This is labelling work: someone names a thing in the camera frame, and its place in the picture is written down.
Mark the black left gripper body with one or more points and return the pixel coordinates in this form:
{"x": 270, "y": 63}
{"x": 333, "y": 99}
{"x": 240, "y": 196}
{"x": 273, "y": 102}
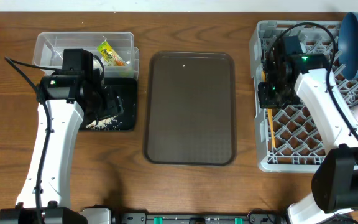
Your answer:
{"x": 103, "y": 104}

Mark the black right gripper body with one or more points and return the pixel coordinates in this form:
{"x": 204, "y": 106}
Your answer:
{"x": 274, "y": 96}

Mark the long wooden chopstick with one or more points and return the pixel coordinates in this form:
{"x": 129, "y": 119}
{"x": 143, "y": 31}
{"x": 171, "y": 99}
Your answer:
{"x": 270, "y": 121}

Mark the yellow green snack wrapper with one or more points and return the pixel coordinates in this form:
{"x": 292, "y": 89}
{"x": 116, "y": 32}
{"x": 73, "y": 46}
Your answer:
{"x": 109, "y": 55}

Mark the dark blue plate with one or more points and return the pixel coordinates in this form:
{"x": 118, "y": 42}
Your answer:
{"x": 348, "y": 45}

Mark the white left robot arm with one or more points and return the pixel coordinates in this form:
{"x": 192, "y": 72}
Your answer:
{"x": 64, "y": 104}

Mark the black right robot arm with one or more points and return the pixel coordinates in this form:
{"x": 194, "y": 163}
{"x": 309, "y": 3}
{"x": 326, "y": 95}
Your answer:
{"x": 309, "y": 78}

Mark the grey dishwasher rack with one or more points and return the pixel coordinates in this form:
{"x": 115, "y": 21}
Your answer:
{"x": 298, "y": 143}

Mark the spilled rice pile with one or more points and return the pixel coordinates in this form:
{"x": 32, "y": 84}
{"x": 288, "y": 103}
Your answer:
{"x": 106, "y": 124}

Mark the black rectangular tray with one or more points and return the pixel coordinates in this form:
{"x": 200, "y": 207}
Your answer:
{"x": 127, "y": 90}

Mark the clear plastic bin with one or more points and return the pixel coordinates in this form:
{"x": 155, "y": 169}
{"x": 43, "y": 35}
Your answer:
{"x": 49, "y": 49}

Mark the brown serving tray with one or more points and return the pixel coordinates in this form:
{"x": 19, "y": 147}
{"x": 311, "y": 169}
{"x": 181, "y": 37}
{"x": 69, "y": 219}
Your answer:
{"x": 191, "y": 109}

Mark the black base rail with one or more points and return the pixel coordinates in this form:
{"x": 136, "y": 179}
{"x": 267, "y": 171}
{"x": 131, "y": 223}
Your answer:
{"x": 254, "y": 217}

